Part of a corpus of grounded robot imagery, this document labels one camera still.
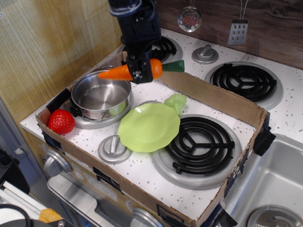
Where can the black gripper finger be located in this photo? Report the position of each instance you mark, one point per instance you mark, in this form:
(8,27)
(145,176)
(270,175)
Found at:
(132,65)
(142,71)

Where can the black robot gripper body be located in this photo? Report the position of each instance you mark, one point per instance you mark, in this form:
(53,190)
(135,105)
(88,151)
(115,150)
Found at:
(139,23)

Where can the orange toy carrot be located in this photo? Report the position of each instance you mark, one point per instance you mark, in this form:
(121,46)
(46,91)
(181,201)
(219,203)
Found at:
(157,68)

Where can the light green plastic plate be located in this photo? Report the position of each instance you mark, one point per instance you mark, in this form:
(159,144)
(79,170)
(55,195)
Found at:
(149,127)

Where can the back left black burner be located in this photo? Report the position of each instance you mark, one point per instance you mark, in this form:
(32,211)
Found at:
(168,48)

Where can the black burner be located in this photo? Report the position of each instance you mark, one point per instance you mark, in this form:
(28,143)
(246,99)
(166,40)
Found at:
(168,48)
(252,81)
(201,156)

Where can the silver stovetop knob middle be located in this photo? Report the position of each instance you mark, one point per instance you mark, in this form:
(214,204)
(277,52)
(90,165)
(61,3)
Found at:
(149,102)

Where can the silver stovetop knob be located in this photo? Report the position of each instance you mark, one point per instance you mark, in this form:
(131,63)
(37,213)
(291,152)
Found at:
(205,55)
(112,151)
(149,102)

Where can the light green toy broccoli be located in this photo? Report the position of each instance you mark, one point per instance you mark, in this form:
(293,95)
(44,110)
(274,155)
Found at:
(176,101)

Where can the hanging metal strainer ladle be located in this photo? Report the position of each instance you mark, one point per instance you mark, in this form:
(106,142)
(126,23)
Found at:
(189,18)

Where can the stainless steel pot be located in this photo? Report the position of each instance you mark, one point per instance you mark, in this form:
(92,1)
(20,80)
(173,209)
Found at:
(100,99)

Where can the silver stovetop knob back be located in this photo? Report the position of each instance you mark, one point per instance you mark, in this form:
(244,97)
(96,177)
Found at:
(205,55)

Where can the front left burner under pot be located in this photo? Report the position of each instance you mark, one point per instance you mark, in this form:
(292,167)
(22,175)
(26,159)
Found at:
(101,113)

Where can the silver stovetop knob front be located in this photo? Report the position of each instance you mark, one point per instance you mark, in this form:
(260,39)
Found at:
(112,151)

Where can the red toy strawberry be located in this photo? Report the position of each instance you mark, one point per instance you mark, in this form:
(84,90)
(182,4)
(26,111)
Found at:
(61,122)

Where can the hanging metal slotted spatula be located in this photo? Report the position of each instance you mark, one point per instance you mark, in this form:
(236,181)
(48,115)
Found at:
(239,27)

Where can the back right black burner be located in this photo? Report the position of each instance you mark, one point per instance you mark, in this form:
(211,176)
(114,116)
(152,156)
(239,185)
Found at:
(252,81)

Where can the front right black burner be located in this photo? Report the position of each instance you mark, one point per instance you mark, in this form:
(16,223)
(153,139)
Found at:
(201,156)

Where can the brown cardboard fence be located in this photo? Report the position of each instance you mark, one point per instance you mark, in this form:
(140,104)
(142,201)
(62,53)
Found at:
(137,180)

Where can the silver front knob left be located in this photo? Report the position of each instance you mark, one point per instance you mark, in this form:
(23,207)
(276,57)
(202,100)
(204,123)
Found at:
(55,164)

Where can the silver front knob right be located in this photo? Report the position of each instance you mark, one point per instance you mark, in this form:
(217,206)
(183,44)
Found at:
(142,218)

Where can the black device at left edge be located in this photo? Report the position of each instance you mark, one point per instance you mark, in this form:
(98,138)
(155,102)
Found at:
(11,173)

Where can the orange object bottom left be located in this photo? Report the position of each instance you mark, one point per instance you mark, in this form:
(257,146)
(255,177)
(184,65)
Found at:
(48,215)

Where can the silver toy sink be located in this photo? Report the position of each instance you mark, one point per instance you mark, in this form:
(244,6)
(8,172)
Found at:
(270,191)

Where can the silver oven door handle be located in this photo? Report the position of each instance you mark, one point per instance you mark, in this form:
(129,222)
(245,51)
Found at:
(80,204)

